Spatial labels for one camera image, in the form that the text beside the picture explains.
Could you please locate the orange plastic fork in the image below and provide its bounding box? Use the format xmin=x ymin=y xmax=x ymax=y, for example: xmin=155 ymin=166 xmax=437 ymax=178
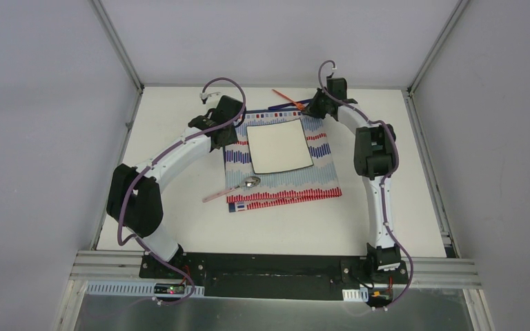
xmin=272 ymin=89 xmax=305 ymax=110

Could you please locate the white square plate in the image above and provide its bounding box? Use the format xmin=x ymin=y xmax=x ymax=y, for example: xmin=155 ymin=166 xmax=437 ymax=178
xmin=246 ymin=119 xmax=313 ymax=174

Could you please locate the patterned cloth napkin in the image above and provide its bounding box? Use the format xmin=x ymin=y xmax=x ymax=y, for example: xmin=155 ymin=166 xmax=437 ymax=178
xmin=223 ymin=108 xmax=342 ymax=213

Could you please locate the dark blue plastic knife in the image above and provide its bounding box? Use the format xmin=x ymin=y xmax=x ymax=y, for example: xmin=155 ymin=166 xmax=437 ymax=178
xmin=268 ymin=99 xmax=312 ymax=110

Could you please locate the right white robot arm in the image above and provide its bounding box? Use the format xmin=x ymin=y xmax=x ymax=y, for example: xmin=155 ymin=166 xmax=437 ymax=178
xmin=304 ymin=76 xmax=402 ymax=283

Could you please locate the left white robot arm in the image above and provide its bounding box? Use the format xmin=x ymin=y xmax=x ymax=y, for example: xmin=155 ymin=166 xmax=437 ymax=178
xmin=106 ymin=95 xmax=246 ymax=279

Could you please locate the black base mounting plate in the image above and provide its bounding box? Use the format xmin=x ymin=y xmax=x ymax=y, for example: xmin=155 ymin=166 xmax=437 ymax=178
xmin=139 ymin=252 xmax=408 ymax=301

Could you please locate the silver spoon pink handle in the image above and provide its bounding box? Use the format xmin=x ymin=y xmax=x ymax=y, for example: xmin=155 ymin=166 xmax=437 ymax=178
xmin=202 ymin=176 xmax=261 ymax=203

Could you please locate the left white cable duct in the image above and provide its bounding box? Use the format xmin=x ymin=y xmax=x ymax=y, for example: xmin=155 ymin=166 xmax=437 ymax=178
xmin=85 ymin=281 xmax=206 ymax=298

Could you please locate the white cable duct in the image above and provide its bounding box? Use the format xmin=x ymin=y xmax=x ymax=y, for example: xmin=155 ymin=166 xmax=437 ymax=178
xmin=85 ymin=281 xmax=206 ymax=298
xmin=342 ymin=288 xmax=369 ymax=303

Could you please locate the right white cable duct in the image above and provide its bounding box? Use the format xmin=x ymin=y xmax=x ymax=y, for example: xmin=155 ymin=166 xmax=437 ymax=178
xmin=342 ymin=288 xmax=369 ymax=303

